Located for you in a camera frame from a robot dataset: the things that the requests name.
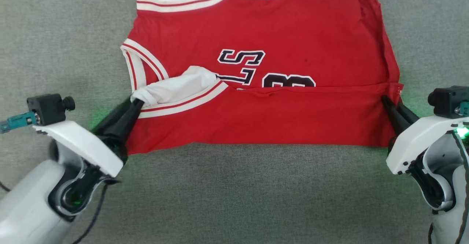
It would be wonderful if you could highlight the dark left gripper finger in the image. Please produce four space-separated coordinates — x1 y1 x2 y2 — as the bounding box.
92 100 135 136
108 98 145 148

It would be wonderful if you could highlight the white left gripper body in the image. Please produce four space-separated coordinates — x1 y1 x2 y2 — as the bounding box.
33 121 129 178

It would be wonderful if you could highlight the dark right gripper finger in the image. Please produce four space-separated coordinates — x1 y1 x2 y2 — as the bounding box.
381 95 403 137
398 103 421 127

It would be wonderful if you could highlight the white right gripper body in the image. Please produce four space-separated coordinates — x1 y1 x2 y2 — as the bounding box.
386 116 469 175

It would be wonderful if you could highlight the red basketball jersey white trim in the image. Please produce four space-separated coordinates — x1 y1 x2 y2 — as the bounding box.
120 0 404 155

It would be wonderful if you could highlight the twisted black right arm cable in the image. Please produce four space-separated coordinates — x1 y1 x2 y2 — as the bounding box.
451 130 469 244

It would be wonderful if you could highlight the twisted black arm cable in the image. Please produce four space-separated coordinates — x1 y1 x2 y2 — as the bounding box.
71 180 112 244
451 130 469 244

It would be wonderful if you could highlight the teal left camera cable connector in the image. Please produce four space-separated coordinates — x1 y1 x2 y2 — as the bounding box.
0 113 37 134

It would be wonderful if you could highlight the twisted black left arm cable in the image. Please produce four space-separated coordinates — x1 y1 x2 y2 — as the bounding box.
71 180 112 244

